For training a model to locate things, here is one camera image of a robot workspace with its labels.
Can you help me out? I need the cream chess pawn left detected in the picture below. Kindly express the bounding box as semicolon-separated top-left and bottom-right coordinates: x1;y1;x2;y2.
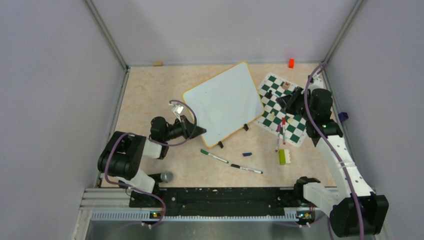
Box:
269;112;276;121

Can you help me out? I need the green white toy brick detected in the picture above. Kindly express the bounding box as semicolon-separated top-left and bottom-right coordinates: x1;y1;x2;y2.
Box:
278;149;291;166

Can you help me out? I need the orange red small block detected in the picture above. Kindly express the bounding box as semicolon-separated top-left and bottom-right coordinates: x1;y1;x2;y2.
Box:
288;58;295;69

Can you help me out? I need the cream chess pawn right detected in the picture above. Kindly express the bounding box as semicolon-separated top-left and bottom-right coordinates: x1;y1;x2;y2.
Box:
286;117;294;124

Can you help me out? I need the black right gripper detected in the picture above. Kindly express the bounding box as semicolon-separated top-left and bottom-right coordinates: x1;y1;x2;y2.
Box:
277;86;315;121

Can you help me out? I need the black chess piece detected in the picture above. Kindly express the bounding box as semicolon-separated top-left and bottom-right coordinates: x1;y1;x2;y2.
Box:
265;90;273;99

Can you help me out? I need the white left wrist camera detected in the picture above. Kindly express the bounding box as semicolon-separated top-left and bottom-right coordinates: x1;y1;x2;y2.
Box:
169;103;185;116

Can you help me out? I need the green capped marker pen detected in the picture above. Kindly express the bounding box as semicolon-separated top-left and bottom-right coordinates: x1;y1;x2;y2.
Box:
200;149;230;164

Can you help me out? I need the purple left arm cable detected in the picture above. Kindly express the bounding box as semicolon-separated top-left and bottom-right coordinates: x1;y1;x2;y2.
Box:
103;99;198;229

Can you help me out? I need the brown white chess piece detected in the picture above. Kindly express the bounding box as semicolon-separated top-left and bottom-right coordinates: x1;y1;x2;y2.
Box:
282;82;291;90

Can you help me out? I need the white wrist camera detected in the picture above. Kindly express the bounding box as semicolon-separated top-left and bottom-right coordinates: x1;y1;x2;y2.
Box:
308;75;325;91
169;103;185;116

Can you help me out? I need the purple small object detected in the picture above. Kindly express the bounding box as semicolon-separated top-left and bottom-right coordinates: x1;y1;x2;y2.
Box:
338;112;349;123

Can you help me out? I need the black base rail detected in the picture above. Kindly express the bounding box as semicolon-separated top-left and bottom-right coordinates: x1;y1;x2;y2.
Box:
129;187;300;217

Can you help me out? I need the green white chess mat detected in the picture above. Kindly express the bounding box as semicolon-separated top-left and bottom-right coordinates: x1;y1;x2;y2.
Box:
254;72;309;148

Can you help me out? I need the cream chess pawn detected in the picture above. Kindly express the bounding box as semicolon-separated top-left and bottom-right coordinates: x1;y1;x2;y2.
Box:
269;112;276;121
286;117;294;124

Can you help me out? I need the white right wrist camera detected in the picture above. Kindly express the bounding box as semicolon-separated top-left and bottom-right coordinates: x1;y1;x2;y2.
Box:
308;75;325;91

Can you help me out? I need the red capped marker pen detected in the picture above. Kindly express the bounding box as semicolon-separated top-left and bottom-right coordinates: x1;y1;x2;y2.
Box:
281;117;286;145

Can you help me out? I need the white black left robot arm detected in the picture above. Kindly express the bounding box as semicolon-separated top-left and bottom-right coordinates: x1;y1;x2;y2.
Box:
97;115;207;207

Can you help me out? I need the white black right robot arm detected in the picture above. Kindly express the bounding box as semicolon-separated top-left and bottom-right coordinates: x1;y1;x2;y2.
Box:
276;87;389;238

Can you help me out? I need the yellow framed whiteboard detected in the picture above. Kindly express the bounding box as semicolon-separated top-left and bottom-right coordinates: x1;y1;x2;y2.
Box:
182;61;265;148

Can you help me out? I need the black capped marker pen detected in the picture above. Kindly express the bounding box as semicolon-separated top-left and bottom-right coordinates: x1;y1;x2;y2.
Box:
230;163;263;174

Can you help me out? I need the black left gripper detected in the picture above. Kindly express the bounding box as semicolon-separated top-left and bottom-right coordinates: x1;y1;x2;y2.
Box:
162;114;206;142

